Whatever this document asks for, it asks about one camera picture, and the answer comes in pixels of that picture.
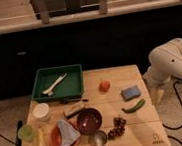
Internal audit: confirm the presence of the light green cup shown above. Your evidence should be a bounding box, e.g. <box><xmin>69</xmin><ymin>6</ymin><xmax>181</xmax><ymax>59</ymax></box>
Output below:
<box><xmin>18</xmin><ymin>124</ymin><xmax>35</xmax><ymax>142</ymax></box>

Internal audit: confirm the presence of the bunch of dark grapes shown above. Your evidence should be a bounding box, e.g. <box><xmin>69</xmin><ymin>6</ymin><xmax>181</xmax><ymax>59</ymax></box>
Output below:
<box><xmin>107</xmin><ymin>116</ymin><xmax>126</xmax><ymax>140</ymax></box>

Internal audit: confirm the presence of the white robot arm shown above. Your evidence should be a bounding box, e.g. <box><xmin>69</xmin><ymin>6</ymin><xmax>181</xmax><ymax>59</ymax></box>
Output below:
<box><xmin>142</xmin><ymin>38</ymin><xmax>182</xmax><ymax>105</ymax></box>

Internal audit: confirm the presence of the light blue cloth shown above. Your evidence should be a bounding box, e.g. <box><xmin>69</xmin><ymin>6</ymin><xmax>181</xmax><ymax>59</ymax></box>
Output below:
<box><xmin>57</xmin><ymin>119</ymin><xmax>81</xmax><ymax>146</ymax></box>

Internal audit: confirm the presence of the red apple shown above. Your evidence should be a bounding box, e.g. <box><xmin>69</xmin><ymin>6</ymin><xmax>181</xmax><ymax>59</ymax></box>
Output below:
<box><xmin>98</xmin><ymin>81</ymin><xmax>110</xmax><ymax>92</ymax></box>

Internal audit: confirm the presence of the green pepper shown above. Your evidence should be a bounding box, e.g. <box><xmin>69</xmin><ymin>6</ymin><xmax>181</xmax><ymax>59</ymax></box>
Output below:
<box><xmin>122</xmin><ymin>99</ymin><xmax>146</xmax><ymax>114</ymax></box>

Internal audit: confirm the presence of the small metal cup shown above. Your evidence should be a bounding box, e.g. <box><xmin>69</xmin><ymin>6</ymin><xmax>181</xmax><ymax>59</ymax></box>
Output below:
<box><xmin>89</xmin><ymin>130</ymin><xmax>108</xmax><ymax>146</ymax></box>

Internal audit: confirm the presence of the green plastic tray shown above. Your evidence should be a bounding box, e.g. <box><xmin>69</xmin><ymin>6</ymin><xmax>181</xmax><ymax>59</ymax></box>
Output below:
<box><xmin>32</xmin><ymin>64</ymin><xmax>84</xmax><ymax>103</ymax></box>

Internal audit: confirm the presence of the black cable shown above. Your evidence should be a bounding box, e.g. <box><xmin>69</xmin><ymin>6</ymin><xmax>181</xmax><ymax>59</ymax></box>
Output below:
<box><xmin>156</xmin><ymin>80</ymin><xmax>182</xmax><ymax>146</ymax></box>

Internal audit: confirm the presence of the orange plate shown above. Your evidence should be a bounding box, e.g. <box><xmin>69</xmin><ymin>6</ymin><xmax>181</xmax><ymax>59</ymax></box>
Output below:
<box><xmin>49</xmin><ymin>125</ymin><xmax>81</xmax><ymax>146</ymax></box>

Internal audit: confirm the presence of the wooden chair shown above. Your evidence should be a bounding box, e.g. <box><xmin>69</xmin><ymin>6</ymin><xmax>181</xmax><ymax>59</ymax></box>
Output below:
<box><xmin>29</xmin><ymin>0</ymin><xmax>109</xmax><ymax>24</ymax></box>

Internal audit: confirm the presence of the dark red bowl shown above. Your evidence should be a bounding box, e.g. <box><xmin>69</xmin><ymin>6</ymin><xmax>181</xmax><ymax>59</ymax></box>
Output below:
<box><xmin>76</xmin><ymin>108</ymin><xmax>102</xmax><ymax>135</ymax></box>

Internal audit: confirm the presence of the white paper cup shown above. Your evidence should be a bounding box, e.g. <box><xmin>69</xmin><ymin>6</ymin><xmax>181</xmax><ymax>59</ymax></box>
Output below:
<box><xmin>32</xmin><ymin>103</ymin><xmax>50</xmax><ymax>122</ymax></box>

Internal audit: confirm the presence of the blue sponge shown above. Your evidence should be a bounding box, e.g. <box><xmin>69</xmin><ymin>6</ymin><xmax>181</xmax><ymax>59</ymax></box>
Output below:
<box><xmin>121</xmin><ymin>86</ymin><xmax>141</xmax><ymax>101</ymax></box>

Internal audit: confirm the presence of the black pen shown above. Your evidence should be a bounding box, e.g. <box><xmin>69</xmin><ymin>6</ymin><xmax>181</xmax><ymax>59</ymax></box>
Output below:
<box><xmin>60</xmin><ymin>98</ymin><xmax>89</xmax><ymax>104</ymax></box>

